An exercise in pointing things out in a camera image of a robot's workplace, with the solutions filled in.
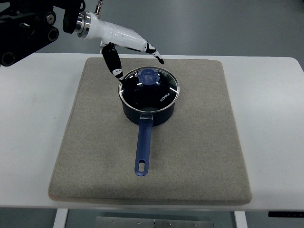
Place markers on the black table control panel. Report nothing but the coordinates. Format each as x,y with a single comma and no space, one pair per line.
286,214

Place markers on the beige fabric mat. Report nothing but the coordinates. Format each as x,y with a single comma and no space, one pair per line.
195,156

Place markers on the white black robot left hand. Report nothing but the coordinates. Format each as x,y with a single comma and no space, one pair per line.
90,27

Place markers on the white table leg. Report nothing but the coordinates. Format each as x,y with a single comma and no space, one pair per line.
240,219
60,218

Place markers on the glass pot lid blue knob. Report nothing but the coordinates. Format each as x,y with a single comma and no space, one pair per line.
149,89

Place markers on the white left table leg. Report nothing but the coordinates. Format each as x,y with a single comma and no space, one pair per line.
60,218

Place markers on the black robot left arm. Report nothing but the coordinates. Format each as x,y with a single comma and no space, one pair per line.
27,26

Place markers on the metal table base plate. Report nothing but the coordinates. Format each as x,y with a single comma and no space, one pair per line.
118,222

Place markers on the dark blue saucepan blue handle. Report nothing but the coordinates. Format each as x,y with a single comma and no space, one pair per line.
145,121

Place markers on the white right table leg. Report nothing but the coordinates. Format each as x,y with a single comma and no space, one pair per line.
240,219

